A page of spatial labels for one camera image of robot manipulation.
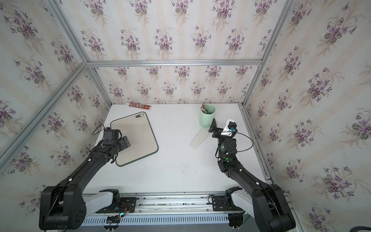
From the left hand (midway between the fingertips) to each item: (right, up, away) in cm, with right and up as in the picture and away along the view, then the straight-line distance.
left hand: (121, 143), depth 87 cm
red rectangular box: (+1, +25, +32) cm, 40 cm away
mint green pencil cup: (+53, +14, +12) cm, 57 cm away
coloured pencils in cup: (+52, +22, +8) cm, 57 cm away
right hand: (+61, +14, -9) cm, 63 cm away
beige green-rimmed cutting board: (+4, +7, +18) cm, 20 cm away
